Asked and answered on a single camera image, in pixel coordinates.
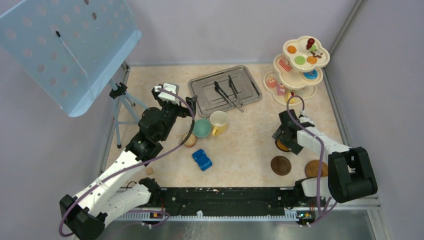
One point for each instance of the orange flower cookie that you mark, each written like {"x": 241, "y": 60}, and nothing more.
{"x": 312, "y": 60}

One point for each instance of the pink swirl roll cake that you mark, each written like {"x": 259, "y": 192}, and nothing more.
{"x": 280, "y": 90}

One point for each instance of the blue perforated music stand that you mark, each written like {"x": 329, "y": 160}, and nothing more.
{"x": 71, "y": 48}

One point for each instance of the blue toy car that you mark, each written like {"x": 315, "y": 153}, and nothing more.
{"x": 202, "y": 160}

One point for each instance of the black-tipped metal tongs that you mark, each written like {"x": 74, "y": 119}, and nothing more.
{"x": 227, "y": 98}

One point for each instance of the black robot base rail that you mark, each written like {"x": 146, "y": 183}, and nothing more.
{"x": 229, "y": 201}

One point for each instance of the chocolate star cookie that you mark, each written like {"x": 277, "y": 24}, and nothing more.
{"x": 317, "y": 53}

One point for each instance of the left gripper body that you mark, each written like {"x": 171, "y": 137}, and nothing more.
{"x": 171, "y": 112}

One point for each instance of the stainless steel tray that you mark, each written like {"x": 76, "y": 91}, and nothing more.
{"x": 210, "y": 101}

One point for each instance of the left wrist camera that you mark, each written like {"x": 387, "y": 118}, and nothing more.
{"x": 166, "y": 92}

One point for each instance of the light brown wooden coaster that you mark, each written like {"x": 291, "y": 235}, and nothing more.
{"x": 312, "y": 167}

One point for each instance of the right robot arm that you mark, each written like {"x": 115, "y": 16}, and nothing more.
{"x": 349, "y": 176}

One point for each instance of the black yellow smiley coaster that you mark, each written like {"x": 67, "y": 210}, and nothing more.
{"x": 281, "y": 146}

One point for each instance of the pink strawberry cake slice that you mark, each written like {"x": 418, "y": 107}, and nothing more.
{"x": 285, "y": 64}

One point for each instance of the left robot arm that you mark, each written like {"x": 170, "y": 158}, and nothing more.
{"x": 87, "y": 214}

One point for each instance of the orange swirl cookie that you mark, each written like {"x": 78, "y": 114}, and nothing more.
{"x": 291, "y": 49}

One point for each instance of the pink dome cupcake toy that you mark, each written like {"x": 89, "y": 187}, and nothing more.
{"x": 271, "y": 82}

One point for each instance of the yellow mug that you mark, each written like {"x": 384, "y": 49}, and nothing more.
{"x": 219, "y": 121}

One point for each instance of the small brown teacup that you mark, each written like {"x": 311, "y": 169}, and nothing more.
{"x": 191, "y": 141}

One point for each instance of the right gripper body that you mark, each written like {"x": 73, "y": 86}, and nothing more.
{"x": 280, "y": 134}

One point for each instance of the dark brown round coaster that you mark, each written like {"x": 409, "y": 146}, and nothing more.
{"x": 281, "y": 165}

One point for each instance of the blue frosted donut toy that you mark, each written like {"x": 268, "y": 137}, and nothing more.
{"x": 310, "y": 76}

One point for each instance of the small wooden block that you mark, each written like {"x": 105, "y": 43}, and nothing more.
{"x": 149, "y": 171}

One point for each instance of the cream three-tier dessert stand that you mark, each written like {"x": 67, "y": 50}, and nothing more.
{"x": 294, "y": 80}

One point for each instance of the yellow cake slice toy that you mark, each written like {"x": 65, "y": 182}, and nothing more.
{"x": 289, "y": 98}

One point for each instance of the green macaron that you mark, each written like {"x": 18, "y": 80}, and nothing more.
{"x": 300, "y": 60}
{"x": 313, "y": 48}

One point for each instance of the teal cup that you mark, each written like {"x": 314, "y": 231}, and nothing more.
{"x": 202, "y": 128}

